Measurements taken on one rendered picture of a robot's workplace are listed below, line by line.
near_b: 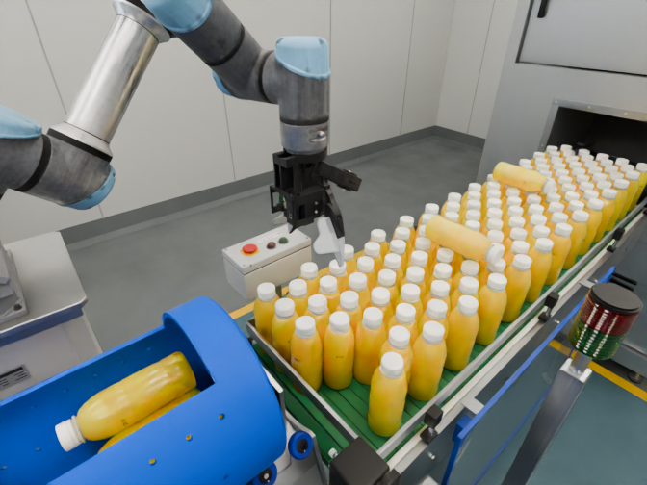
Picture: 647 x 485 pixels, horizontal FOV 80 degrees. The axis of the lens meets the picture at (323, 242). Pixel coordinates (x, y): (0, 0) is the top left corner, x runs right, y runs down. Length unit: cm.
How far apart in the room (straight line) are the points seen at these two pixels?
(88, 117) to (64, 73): 231
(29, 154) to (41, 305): 27
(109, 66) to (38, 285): 44
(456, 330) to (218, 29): 70
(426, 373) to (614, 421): 158
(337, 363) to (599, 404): 171
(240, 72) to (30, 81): 264
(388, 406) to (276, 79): 57
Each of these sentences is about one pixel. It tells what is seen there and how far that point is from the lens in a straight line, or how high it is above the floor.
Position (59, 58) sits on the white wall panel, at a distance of 318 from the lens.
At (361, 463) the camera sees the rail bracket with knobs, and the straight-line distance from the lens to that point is 69.
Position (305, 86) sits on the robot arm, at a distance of 56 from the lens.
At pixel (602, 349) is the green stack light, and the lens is 71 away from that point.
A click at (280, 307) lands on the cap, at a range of 80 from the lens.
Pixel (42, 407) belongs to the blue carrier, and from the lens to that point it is 76.
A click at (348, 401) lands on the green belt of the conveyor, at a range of 87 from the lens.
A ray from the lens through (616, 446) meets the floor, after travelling 224.
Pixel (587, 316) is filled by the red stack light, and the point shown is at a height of 122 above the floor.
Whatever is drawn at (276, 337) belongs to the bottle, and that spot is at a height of 102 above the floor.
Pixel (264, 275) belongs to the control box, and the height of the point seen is 105.
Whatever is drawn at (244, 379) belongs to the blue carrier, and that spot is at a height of 120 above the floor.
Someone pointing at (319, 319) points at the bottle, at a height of 105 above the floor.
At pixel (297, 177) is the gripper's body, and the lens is 60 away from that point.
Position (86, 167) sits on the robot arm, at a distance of 88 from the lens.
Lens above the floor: 162
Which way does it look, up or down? 33 degrees down
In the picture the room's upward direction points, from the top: straight up
